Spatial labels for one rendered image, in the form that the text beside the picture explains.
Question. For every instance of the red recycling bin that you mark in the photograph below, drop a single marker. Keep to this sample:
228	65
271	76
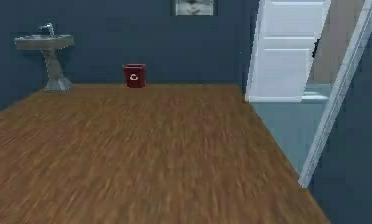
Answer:
134	76

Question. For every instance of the white room door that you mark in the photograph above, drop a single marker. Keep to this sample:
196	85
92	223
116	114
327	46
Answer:
282	56

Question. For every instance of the grey framed wall picture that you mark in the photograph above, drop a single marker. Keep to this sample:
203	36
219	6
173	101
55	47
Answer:
194	6

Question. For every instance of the grey pedestal sink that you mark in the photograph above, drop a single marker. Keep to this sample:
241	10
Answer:
52	43

